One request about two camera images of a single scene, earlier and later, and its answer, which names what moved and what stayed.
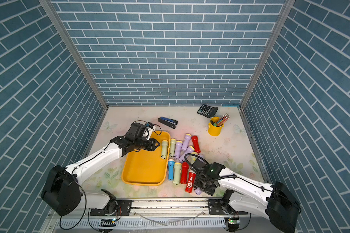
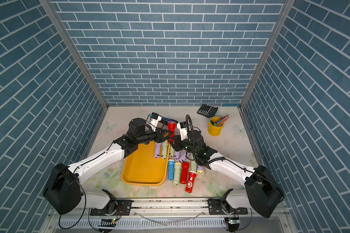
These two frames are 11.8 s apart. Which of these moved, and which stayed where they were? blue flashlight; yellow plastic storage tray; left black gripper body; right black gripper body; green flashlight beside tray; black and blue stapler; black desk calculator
Moved: right black gripper body; left black gripper body
Stayed: blue flashlight; green flashlight beside tray; yellow plastic storage tray; black and blue stapler; black desk calculator
